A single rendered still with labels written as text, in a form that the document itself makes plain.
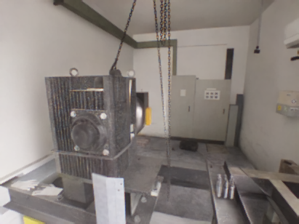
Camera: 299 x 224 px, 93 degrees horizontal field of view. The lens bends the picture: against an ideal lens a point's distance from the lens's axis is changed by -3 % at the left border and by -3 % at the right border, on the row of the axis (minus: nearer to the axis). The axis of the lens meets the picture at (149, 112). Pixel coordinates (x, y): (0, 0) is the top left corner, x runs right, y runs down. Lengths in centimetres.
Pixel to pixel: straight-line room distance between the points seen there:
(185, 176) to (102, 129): 124
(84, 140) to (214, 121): 343
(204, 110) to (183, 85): 83
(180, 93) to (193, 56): 100
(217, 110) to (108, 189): 339
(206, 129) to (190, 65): 169
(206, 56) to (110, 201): 377
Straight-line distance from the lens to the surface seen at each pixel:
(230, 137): 418
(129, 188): 107
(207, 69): 411
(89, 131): 92
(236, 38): 432
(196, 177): 189
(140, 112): 131
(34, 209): 192
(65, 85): 108
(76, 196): 140
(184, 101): 387
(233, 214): 136
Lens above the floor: 156
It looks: 11 degrees down
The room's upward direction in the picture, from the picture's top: straight up
